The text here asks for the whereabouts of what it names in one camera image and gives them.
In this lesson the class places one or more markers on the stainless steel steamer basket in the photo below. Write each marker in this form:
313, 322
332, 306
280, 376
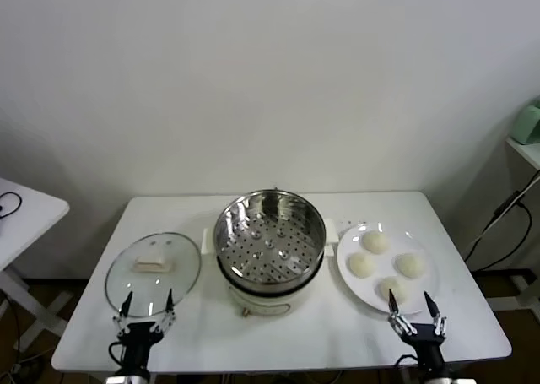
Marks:
270, 236

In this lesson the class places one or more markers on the round glass pot lid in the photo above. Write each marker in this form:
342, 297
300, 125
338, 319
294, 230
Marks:
152, 274

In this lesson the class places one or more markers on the white steamed baozi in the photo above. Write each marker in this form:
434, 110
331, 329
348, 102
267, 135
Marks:
410, 266
398, 289
375, 242
361, 266

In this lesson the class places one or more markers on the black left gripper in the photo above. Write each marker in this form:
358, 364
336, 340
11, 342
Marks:
139, 335

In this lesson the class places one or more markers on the white side table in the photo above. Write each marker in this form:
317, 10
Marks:
34, 215

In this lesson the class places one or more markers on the round white plate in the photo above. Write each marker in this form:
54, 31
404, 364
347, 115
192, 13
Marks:
379, 280

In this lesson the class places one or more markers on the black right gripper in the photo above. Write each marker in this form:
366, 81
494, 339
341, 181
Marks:
426, 337

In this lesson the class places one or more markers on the white shelf stand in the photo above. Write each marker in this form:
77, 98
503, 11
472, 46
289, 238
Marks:
527, 149

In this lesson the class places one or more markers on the pale green appliance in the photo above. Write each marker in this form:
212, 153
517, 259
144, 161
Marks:
529, 124

